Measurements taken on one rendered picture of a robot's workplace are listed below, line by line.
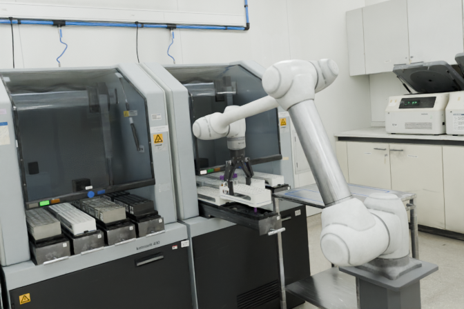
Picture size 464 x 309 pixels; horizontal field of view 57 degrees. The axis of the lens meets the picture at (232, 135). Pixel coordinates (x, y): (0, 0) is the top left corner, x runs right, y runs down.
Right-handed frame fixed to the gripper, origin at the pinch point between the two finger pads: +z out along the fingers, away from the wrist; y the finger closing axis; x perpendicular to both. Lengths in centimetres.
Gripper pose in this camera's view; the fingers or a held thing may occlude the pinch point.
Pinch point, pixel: (239, 188)
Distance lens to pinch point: 216.1
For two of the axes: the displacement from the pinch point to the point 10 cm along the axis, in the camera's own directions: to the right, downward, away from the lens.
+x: -5.8, -0.2, 8.2
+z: 0.8, 9.9, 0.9
